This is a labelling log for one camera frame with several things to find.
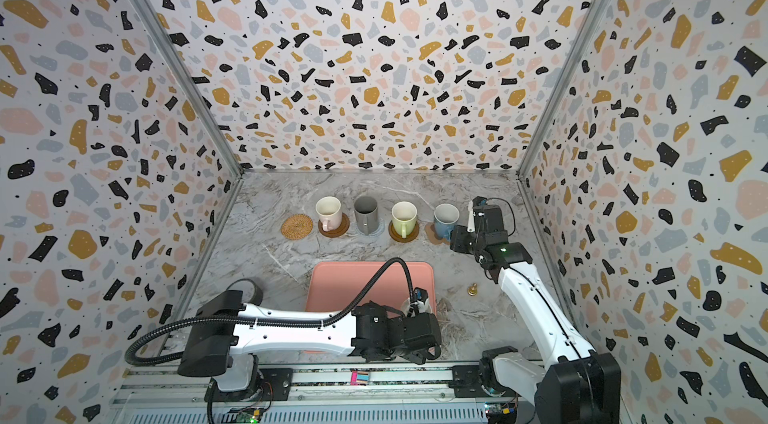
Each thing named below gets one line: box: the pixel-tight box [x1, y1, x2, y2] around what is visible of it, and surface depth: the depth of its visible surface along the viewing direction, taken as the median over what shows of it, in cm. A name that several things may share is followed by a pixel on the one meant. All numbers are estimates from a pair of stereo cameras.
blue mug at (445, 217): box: [434, 203, 460, 242], surface depth 99 cm
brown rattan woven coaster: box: [281, 214, 313, 240], surface depth 108 cm
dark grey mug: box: [354, 195, 379, 235], surface depth 97 cm
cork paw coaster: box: [425, 223, 450, 245], surface depth 105 cm
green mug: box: [391, 201, 418, 239], surface depth 97 cm
